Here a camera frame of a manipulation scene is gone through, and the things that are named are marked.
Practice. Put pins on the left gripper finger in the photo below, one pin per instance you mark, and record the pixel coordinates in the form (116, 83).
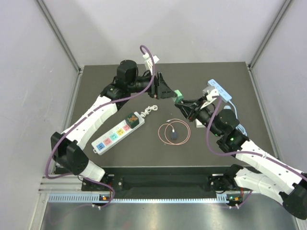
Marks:
(165, 95)
(163, 87)

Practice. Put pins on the light green plug adapter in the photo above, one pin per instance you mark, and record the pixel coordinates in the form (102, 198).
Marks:
(179, 97)

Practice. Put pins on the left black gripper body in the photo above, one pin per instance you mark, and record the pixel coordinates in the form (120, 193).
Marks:
(154, 92)

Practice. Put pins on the small dark blue charger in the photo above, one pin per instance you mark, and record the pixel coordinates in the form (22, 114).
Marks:
(173, 135)

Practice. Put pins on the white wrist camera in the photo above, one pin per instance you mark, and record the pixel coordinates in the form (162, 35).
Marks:
(148, 61)
(211, 94)

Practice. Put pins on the white cube plug adapter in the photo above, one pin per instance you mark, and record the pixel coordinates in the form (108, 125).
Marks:
(199, 124)

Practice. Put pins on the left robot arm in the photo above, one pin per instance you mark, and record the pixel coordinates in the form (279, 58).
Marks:
(68, 146)

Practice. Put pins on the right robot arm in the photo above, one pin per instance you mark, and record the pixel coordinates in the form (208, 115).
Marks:
(274, 179)

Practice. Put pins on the light blue power strip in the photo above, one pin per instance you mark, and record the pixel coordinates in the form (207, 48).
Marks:
(226, 97)

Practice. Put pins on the dark green plug adapter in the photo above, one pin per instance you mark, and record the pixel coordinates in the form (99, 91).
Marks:
(132, 120)

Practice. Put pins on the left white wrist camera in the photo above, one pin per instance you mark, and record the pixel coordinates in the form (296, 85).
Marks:
(148, 61)

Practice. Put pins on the white multicolour power strip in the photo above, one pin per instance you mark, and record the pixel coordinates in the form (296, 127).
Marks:
(119, 132)

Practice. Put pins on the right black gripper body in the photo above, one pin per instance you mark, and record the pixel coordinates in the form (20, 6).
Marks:
(198, 113)

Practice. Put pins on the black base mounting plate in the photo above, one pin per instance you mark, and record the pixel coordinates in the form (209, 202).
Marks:
(205, 178)

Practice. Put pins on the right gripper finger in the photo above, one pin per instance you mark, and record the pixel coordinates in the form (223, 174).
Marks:
(189, 103)
(185, 110)

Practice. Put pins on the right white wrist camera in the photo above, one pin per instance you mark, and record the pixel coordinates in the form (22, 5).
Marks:
(211, 94)

